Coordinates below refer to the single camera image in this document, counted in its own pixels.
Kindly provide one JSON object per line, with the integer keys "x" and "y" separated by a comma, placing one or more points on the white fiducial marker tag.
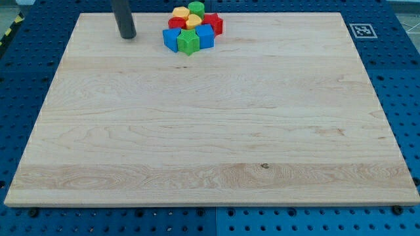
{"x": 363, "y": 31}

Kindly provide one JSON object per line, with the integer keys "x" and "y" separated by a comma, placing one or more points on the blue cube block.
{"x": 206, "y": 36}

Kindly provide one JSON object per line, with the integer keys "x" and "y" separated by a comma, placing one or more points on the green star block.
{"x": 188, "y": 41}

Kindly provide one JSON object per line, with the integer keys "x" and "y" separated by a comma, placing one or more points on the light wooden board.
{"x": 280, "y": 112}

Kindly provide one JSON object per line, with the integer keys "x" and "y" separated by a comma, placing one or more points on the blue triangular block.
{"x": 170, "y": 38}

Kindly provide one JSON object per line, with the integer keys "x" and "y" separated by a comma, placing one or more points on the yellow heart block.
{"x": 193, "y": 21}

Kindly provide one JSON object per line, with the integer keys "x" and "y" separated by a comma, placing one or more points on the yellow hexagon block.
{"x": 181, "y": 12}

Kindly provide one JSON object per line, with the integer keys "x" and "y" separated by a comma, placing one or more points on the red star block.
{"x": 215, "y": 21}

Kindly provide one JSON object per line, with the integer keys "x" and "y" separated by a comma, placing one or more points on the black bolt front right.
{"x": 397, "y": 210}

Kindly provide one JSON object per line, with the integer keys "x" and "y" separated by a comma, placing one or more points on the red round block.
{"x": 177, "y": 22}

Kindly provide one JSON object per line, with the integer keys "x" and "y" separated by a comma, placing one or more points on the green cylinder block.
{"x": 197, "y": 8}

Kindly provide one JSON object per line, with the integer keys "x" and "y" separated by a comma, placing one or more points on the black bolt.
{"x": 33, "y": 212}
{"x": 397, "y": 210}

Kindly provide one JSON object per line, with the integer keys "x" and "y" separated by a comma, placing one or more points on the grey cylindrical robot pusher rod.
{"x": 124, "y": 18}

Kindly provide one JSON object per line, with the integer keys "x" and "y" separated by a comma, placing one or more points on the black bolt front left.
{"x": 33, "y": 212}

